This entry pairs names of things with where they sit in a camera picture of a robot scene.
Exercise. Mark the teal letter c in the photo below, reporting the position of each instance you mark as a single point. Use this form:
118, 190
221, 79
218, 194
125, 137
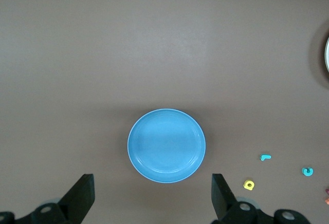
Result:
304, 171

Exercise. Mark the blue plate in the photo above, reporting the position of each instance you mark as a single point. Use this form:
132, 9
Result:
166, 145

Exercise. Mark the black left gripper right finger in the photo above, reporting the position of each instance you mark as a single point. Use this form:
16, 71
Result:
218, 195

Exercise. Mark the yellow letter d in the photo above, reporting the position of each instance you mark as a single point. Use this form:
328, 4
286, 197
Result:
245, 186

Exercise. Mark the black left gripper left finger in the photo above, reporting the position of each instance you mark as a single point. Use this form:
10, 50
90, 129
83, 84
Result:
82, 195

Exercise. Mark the teal letter r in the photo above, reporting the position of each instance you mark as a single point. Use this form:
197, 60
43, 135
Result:
264, 157

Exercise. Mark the beige plate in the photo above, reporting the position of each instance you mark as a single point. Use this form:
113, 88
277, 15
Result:
327, 54

